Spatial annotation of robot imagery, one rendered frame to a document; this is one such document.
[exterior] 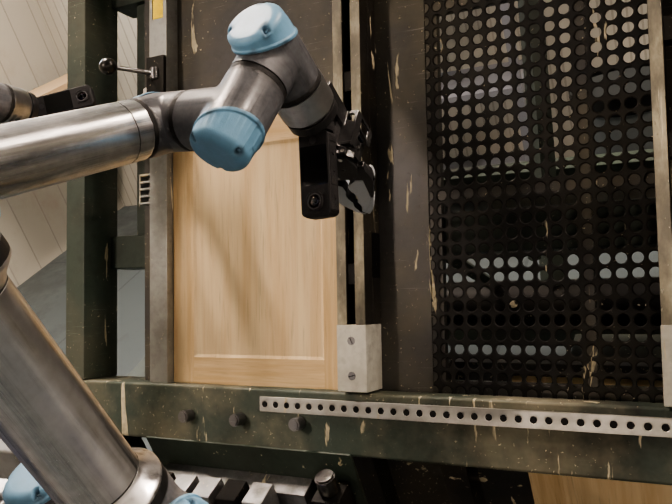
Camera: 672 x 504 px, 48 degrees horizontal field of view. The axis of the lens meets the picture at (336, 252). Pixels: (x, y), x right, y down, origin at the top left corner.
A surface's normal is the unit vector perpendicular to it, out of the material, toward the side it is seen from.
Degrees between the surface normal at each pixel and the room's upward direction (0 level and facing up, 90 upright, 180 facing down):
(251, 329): 57
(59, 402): 90
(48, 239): 90
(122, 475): 89
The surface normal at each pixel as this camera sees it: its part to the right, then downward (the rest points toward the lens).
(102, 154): 0.77, 0.46
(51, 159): 0.79, 0.14
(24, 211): 0.89, -0.05
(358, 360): -0.47, -0.05
